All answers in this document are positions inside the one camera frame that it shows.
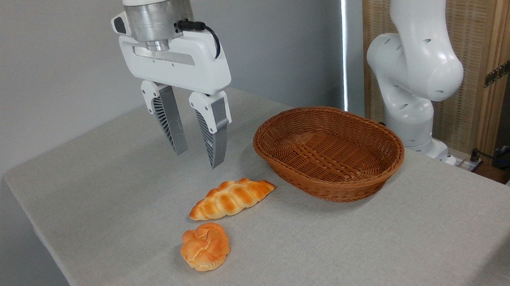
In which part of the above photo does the white vertical light strip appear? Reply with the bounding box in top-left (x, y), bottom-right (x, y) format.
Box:
top-left (337, 0), bottom-right (355, 111)

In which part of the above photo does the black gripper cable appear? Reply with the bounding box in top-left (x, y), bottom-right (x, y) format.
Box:
top-left (175, 17), bottom-right (222, 62)

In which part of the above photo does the dark metal screen hinge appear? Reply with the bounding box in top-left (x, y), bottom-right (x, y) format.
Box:
top-left (483, 60), bottom-right (510, 88)

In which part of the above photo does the black power cable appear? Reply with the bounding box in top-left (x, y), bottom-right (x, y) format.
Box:
top-left (469, 145), bottom-right (510, 179)

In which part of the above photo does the wooden rattan folding screen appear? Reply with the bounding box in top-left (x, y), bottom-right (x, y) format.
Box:
top-left (357, 0), bottom-right (510, 167)

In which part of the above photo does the long braided bread loaf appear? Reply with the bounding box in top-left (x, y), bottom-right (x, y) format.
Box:
top-left (187, 176), bottom-right (279, 222)

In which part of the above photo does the grey fabric tablecloth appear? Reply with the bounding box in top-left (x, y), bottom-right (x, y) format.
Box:
top-left (0, 58), bottom-right (510, 286)

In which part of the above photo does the round knotted bread roll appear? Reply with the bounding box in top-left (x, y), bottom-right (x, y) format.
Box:
top-left (179, 221), bottom-right (232, 273)

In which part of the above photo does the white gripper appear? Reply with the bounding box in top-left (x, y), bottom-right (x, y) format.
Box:
top-left (118, 26), bottom-right (238, 175)

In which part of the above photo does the brown oval wicker basket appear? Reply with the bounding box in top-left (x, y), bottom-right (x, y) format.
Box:
top-left (251, 101), bottom-right (408, 209)

